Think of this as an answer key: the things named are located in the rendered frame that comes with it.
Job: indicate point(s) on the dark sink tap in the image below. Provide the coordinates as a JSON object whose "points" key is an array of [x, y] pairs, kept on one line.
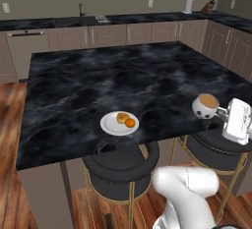
{"points": [[81, 10]]}

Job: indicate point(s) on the beige dishwasher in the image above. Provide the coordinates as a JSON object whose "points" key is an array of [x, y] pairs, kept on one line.
{"points": [[26, 52]]}

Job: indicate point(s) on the brown knife block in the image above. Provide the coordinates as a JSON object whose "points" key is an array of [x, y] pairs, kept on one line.
{"points": [[208, 7]]}

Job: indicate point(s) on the orange fruit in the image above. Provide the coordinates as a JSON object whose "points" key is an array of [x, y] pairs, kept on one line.
{"points": [[130, 122]]}

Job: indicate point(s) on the white round plate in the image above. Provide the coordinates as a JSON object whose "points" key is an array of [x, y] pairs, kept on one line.
{"points": [[111, 126]]}

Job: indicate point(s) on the black stool with gold legs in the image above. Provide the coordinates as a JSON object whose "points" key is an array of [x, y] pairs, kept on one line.
{"points": [[121, 170], [213, 151]]}

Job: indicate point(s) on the beige kitchen island base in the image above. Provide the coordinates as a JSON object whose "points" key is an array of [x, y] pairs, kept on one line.
{"points": [[46, 197]]}

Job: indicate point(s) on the beige base cupboard run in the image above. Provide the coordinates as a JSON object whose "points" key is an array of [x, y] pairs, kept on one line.
{"points": [[229, 47], [131, 34]]}

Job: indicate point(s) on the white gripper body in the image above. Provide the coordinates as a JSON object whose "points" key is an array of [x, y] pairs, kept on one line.
{"points": [[237, 121]]}

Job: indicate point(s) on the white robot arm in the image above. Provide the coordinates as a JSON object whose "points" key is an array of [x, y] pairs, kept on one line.
{"points": [[183, 190]]}

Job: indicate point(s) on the white spotted coffee mug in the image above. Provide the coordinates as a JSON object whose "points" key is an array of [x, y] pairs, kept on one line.
{"points": [[204, 106]]}

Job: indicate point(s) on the golden brown pastry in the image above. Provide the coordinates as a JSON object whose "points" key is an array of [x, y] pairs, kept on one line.
{"points": [[122, 117]]}

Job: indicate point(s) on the white paper towel roll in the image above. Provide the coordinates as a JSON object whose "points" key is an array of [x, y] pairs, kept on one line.
{"points": [[188, 3]]}

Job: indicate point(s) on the white wall socket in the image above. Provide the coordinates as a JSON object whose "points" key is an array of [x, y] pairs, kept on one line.
{"points": [[232, 4], [150, 3], [6, 7]]}

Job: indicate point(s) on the steel sink basin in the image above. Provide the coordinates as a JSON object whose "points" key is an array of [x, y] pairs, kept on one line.
{"points": [[102, 18]]}

